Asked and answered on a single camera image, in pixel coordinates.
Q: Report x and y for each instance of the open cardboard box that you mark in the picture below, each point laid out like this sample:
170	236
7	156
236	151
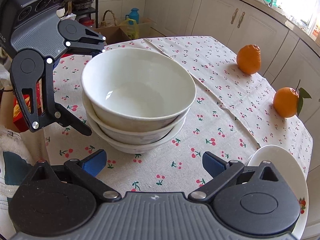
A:
113	34

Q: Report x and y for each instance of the yellow plastic bag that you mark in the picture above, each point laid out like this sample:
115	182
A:
131	28

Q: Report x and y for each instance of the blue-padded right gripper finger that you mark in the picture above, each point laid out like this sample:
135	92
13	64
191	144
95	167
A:
224	174
83	173

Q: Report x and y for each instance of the cherry print tablecloth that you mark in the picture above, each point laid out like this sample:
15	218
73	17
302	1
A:
232	117

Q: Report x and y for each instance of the white kitchen cabinets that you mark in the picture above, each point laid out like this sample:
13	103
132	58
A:
288	57

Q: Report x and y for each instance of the bumpy orange tangerine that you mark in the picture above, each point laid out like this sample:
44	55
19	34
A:
248	59

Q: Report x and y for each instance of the white plate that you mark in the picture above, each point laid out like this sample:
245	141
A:
289	168

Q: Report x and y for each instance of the black metal shelf rack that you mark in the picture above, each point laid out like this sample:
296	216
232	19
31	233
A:
85	2

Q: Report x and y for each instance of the orange with green leaf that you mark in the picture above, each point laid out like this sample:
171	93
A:
289	101

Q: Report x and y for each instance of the wicker basket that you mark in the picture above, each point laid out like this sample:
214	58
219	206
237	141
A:
109	19

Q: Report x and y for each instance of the white floral bowl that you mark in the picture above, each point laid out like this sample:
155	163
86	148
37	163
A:
135	149
132	138

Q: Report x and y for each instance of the teal thermos jug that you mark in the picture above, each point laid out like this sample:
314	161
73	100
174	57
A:
133	17

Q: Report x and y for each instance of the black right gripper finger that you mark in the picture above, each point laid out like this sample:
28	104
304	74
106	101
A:
79	39
32	80

